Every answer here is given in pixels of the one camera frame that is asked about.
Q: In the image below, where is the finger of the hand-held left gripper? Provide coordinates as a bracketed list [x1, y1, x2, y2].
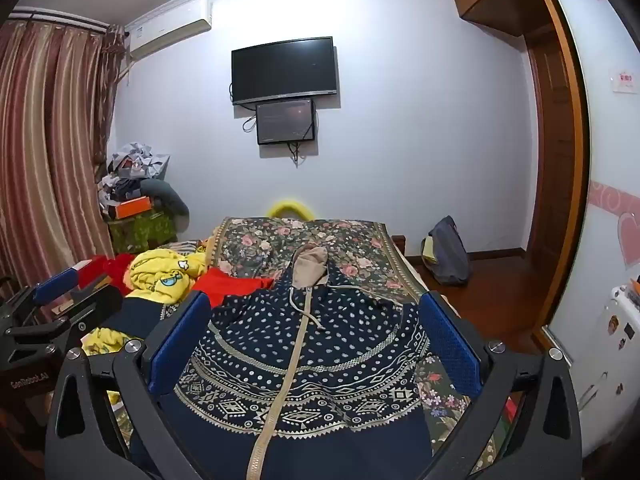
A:
[32, 267, 83, 307]
[51, 279, 125, 334]

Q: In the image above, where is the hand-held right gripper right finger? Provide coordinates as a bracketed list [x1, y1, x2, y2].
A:
[419, 291, 584, 480]

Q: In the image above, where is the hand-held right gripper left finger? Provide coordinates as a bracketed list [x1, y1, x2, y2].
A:
[44, 290, 213, 480]

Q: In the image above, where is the navy patterned hooded jacket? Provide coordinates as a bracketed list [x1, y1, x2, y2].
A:
[120, 242, 437, 480]

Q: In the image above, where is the pile of clothes and boxes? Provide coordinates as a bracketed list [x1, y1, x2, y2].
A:
[97, 141, 173, 211]

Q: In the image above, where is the yellow cartoon blanket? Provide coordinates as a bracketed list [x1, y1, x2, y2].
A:
[80, 249, 209, 403]

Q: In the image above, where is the red cloth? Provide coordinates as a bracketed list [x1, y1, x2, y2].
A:
[75, 254, 277, 311]

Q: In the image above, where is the green printed box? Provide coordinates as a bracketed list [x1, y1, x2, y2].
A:
[107, 210, 179, 257]

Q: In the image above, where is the dark blue bag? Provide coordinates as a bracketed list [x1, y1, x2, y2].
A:
[428, 215, 472, 286]

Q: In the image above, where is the orange box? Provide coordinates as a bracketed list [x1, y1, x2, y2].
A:
[113, 196, 154, 220]

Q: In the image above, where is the dark grey cushion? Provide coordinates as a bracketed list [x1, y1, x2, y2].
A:
[140, 180, 191, 229]

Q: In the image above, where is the floral bedspread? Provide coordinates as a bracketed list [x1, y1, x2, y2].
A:
[165, 216, 507, 480]

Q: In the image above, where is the striped brown curtain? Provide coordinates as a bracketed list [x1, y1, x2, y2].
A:
[0, 19, 126, 302]

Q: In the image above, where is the white refrigerator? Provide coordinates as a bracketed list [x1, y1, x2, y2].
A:
[574, 280, 640, 457]

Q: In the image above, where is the brown wooden wardrobe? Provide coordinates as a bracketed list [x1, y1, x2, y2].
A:
[520, 0, 592, 361]

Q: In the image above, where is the small black monitor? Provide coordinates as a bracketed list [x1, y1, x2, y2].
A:
[255, 99, 316, 146]

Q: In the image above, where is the white air conditioner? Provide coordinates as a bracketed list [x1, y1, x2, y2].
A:
[125, 0, 214, 59]

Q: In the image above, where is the yellow ring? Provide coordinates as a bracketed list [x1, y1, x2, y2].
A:
[265, 198, 315, 221]

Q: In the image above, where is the pink heart wall sticker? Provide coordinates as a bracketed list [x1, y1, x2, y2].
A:
[587, 180, 640, 272]

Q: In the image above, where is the curtain rail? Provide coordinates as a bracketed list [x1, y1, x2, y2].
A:
[9, 5, 115, 29]

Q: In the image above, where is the black wall television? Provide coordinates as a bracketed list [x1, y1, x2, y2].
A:
[230, 36, 337, 107]

